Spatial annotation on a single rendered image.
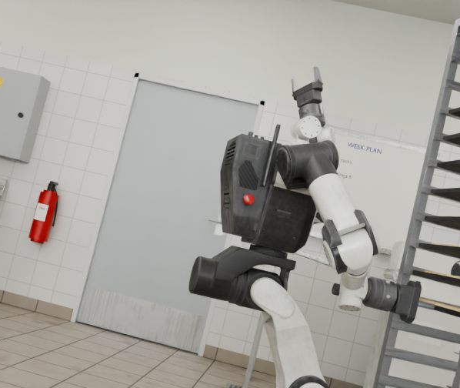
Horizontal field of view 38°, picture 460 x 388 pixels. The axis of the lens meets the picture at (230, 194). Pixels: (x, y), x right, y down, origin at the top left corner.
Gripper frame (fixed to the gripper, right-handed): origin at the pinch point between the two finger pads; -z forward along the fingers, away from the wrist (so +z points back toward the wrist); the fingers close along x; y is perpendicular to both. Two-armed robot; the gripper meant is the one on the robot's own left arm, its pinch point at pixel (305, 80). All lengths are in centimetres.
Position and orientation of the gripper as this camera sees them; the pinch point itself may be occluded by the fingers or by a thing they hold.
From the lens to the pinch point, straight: 248.0
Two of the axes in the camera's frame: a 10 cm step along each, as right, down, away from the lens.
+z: 1.2, 9.5, -2.7
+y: -7.3, -1.0, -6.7
